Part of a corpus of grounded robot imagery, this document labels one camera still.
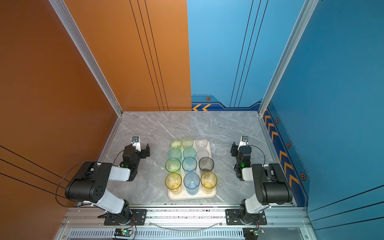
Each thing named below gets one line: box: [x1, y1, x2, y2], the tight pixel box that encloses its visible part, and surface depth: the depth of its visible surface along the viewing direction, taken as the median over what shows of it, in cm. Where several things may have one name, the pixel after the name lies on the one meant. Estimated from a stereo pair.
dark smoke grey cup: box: [198, 156, 215, 172], surface depth 85 cm
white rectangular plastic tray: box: [167, 140, 217, 201], surface depth 82 cm
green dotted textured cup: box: [181, 137, 194, 148], surface depth 96 cm
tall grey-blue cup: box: [181, 156, 198, 173], surface depth 81 cm
